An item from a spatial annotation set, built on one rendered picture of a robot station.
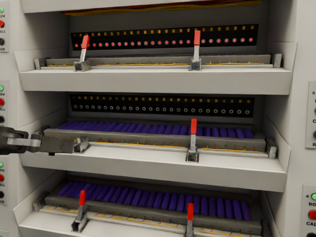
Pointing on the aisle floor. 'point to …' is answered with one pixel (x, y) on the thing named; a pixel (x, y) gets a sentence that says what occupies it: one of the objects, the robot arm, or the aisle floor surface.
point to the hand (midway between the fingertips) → (57, 145)
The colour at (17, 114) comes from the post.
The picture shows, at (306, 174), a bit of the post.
